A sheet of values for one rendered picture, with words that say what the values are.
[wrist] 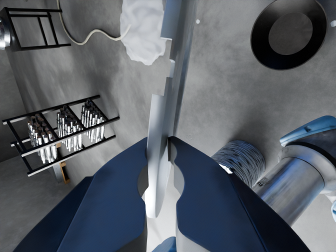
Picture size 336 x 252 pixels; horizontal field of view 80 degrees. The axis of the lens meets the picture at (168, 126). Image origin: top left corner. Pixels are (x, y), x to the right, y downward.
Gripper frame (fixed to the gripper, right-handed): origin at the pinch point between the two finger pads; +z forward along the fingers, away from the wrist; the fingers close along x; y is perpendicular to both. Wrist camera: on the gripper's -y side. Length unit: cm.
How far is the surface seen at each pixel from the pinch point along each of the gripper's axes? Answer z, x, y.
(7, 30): 227, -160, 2
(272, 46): 92, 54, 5
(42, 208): 323, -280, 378
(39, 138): 143, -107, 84
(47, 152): 150, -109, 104
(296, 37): 86, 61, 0
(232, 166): 72, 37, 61
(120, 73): 186, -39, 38
